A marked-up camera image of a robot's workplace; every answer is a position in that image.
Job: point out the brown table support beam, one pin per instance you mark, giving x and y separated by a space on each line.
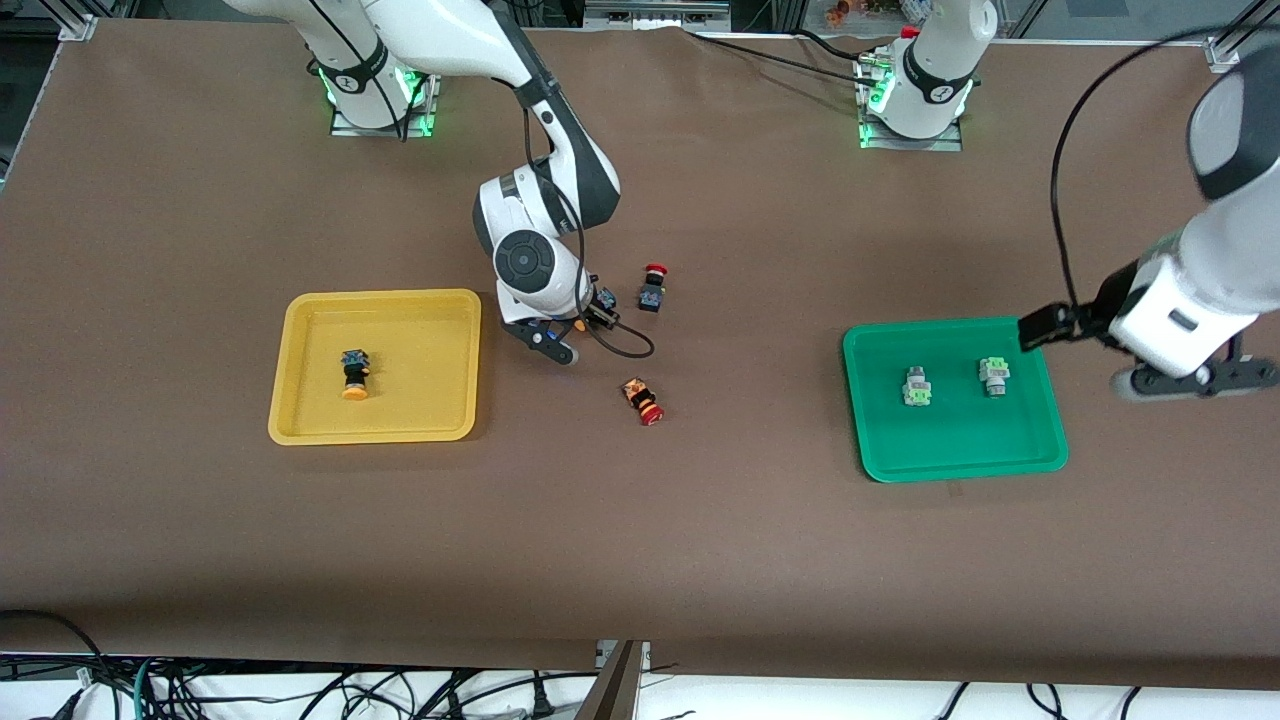
615 690

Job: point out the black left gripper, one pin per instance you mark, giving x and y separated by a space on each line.
1096 312

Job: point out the grey metal rail box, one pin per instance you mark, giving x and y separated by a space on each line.
655 12

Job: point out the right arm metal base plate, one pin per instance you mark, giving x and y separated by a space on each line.
380 130

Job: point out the green push button switch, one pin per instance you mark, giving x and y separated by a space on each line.
993 372
917 388

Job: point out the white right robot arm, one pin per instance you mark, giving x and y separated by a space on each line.
450 40

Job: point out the green plastic tray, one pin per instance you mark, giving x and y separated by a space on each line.
950 440

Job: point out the yellow plastic tray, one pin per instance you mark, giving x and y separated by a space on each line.
420 400

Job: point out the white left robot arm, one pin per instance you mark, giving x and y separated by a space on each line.
1200 280

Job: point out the red button orange body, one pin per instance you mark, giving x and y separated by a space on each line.
640 397

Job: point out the red button blue body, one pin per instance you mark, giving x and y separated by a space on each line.
652 295

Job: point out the aluminium frame profile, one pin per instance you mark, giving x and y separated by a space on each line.
1235 35

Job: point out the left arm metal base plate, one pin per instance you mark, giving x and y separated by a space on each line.
910 144

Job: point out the yellow push button black body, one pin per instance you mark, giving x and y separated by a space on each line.
355 378
603 299

